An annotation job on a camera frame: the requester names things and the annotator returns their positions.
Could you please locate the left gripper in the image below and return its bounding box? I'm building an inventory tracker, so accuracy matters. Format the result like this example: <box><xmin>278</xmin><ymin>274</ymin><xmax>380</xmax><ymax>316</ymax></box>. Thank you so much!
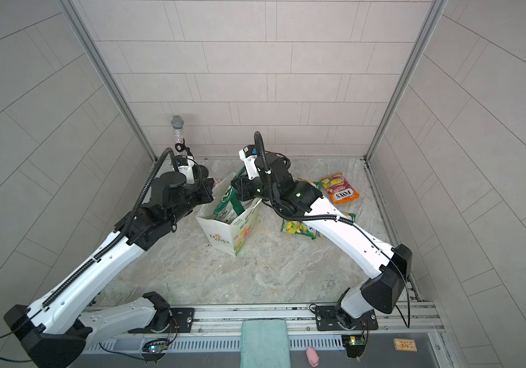
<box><xmin>165</xmin><ymin>176</ymin><xmax>217</xmax><ymax>226</ymax></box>

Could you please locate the green Fox's candy bag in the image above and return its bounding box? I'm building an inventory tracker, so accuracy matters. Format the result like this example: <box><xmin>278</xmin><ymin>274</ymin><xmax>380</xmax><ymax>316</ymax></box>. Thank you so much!
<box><xmin>343</xmin><ymin>213</ymin><xmax>356</xmax><ymax>222</ymax></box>
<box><xmin>298</xmin><ymin>178</ymin><xmax>323</xmax><ymax>191</ymax></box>
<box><xmin>281</xmin><ymin>220</ymin><xmax>318</xmax><ymax>240</ymax></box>

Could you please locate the orange Fox's fruits candy bag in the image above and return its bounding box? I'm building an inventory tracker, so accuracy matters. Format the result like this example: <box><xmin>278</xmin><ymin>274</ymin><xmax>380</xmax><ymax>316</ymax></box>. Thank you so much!
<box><xmin>321</xmin><ymin>173</ymin><xmax>360</xmax><ymax>205</ymax></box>

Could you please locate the white paper bag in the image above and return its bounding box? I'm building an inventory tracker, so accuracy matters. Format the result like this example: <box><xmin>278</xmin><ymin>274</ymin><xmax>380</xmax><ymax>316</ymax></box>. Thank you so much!
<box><xmin>196</xmin><ymin>170</ymin><xmax>261</xmax><ymax>257</ymax></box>

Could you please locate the green Real crisps bag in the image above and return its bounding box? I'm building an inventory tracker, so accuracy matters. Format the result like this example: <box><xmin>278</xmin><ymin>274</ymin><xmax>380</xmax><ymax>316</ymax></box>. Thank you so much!
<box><xmin>213</xmin><ymin>185</ymin><xmax>251</xmax><ymax>224</ymax></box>

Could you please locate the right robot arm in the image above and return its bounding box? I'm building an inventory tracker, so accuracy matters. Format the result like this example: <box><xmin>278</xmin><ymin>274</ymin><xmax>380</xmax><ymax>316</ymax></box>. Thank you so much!
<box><xmin>232</xmin><ymin>153</ymin><xmax>413</xmax><ymax>330</ymax></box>

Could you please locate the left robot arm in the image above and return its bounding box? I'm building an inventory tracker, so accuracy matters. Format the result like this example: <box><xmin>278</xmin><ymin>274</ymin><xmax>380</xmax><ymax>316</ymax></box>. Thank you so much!
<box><xmin>4</xmin><ymin>172</ymin><xmax>215</xmax><ymax>367</ymax></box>

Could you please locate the glitter bottle grey cap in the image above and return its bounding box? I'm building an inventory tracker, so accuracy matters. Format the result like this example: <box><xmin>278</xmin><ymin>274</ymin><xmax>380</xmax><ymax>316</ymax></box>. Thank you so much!
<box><xmin>171</xmin><ymin>115</ymin><xmax>185</xmax><ymax>143</ymax></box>

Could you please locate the teal cloth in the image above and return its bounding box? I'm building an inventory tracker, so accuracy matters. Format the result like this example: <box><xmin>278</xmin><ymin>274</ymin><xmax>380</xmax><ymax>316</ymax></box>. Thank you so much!
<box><xmin>240</xmin><ymin>319</ymin><xmax>291</xmax><ymax>368</ymax></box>

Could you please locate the left circuit board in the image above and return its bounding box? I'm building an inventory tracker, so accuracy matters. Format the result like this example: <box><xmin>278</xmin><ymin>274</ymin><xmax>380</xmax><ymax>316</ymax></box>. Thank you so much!
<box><xmin>141</xmin><ymin>338</ymin><xmax>170</xmax><ymax>364</ymax></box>

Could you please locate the circuit board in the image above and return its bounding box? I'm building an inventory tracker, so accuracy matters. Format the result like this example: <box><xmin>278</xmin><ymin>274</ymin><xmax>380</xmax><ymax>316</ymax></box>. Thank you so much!
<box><xmin>341</xmin><ymin>335</ymin><xmax>367</xmax><ymax>359</ymax></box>
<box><xmin>141</xmin><ymin>338</ymin><xmax>170</xmax><ymax>364</ymax></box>

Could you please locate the pink pig toy front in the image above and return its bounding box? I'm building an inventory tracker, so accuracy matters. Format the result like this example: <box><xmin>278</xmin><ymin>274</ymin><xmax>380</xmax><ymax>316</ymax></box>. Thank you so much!
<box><xmin>305</xmin><ymin>347</ymin><xmax>320</xmax><ymax>368</ymax></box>

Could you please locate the right circuit board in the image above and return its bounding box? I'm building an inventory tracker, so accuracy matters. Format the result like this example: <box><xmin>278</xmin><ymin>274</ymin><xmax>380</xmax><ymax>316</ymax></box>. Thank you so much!
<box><xmin>341</xmin><ymin>335</ymin><xmax>367</xmax><ymax>359</ymax></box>

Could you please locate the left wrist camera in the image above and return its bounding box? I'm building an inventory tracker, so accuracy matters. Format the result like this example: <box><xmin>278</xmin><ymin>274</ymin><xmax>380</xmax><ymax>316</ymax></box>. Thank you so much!
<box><xmin>175</xmin><ymin>155</ymin><xmax>198</xmax><ymax>184</ymax></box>

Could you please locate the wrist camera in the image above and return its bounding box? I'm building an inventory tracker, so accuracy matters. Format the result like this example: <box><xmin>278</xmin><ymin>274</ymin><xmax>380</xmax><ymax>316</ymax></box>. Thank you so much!
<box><xmin>175</xmin><ymin>155</ymin><xmax>198</xmax><ymax>184</ymax></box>
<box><xmin>238</xmin><ymin>145</ymin><xmax>259</xmax><ymax>180</ymax></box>

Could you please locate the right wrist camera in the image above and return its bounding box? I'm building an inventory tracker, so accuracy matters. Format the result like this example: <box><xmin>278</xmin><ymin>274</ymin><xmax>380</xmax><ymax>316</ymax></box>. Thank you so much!
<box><xmin>238</xmin><ymin>145</ymin><xmax>259</xmax><ymax>180</ymax></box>

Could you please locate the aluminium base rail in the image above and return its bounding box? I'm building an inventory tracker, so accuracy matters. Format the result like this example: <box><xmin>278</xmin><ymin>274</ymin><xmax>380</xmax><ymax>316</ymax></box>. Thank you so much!
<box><xmin>76</xmin><ymin>298</ymin><xmax>445</xmax><ymax>343</ymax></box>

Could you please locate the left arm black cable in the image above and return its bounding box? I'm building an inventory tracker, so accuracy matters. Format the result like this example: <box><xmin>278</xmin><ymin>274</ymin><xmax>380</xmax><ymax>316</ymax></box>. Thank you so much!
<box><xmin>0</xmin><ymin>321</ymin><xmax>39</xmax><ymax>363</ymax></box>

